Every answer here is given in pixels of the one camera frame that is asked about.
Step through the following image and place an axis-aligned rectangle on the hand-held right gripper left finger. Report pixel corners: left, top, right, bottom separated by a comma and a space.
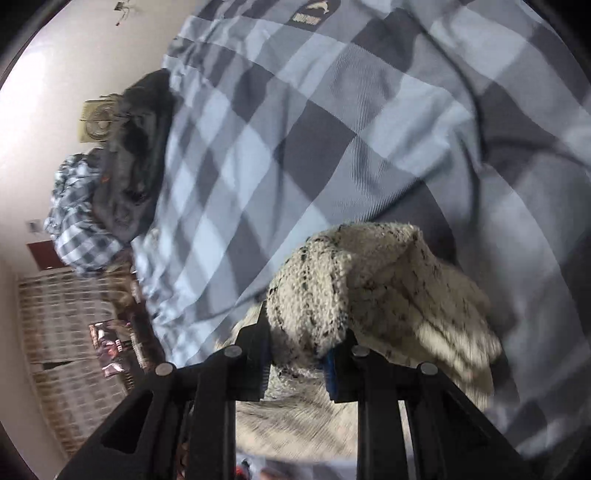
55, 300, 273, 480

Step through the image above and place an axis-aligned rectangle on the cream plaid shirt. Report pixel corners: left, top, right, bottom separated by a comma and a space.
217, 222, 504, 462

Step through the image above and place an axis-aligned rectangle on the blue checkered bed sheet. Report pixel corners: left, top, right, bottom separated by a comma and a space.
131, 0, 591, 462

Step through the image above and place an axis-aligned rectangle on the checkered blanket pile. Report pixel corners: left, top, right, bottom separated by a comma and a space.
44, 152, 134, 278

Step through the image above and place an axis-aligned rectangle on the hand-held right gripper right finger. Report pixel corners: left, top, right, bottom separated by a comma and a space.
323, 332, 541, 480

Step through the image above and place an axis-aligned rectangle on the television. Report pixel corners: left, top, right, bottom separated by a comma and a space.
89, 319, 134, 379

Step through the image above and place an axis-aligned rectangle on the black padded jacket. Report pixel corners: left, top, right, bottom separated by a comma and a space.
95, 69, 178, 243

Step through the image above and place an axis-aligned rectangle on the beige box fan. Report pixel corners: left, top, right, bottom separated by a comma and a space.
78, 95, 122, 144

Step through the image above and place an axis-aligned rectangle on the red-brown door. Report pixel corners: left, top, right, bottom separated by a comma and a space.
26, 240, 70, 271

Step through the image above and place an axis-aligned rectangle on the dark wooden television stand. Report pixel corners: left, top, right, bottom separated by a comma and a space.
111, 272, 167, 393

